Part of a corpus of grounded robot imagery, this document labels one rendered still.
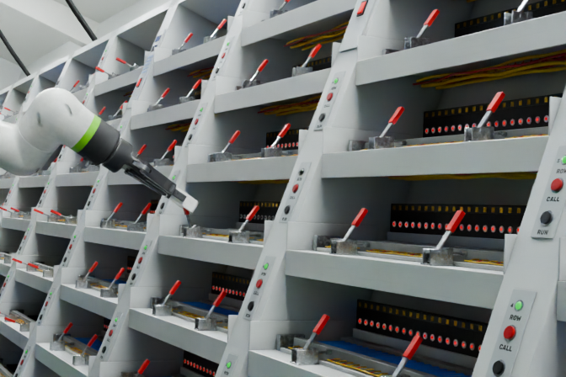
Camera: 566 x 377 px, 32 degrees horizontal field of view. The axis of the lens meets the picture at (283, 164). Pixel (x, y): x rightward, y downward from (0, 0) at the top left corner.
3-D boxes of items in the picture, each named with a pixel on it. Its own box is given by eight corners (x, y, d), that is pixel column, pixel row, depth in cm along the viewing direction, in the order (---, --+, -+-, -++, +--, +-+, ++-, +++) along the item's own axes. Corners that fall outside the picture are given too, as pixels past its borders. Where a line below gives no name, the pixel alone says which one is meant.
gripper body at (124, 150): (95, 164, 219) (129, 187, 222) (105, 163, 211) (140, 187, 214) (113, 137, 221) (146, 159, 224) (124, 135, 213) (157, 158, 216)
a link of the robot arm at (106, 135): (107, 113, 211) (95, 116, 219) (77, 158, 208) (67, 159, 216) (130, 129, 213) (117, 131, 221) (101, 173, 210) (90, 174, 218)
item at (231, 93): (330, 90, 190) (333, 20, 191) (213, 113, 244) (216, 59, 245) (417, 100, 199) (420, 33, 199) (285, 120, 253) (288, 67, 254)
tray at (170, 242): (262, 271, 182) (264, 220, 183) (157, 253, 237) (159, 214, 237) (355, 273, 191) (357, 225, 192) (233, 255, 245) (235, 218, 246)
